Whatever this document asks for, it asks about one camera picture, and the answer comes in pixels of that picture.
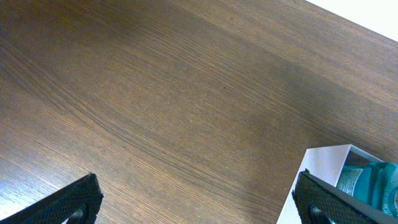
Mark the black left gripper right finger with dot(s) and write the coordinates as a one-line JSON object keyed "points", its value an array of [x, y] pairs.
{"points": [[319, 202]]}

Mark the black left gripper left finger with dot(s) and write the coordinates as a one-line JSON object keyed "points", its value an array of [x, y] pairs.
{"points": [[78, 202]]}

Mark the white cardboard box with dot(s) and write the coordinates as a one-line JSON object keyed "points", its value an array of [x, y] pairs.
{"points": [[326, 163]]}

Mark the blue Listerine mouthwash bottle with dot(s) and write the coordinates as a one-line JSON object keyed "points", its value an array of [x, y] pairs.
{"points": [[374, 184]]}

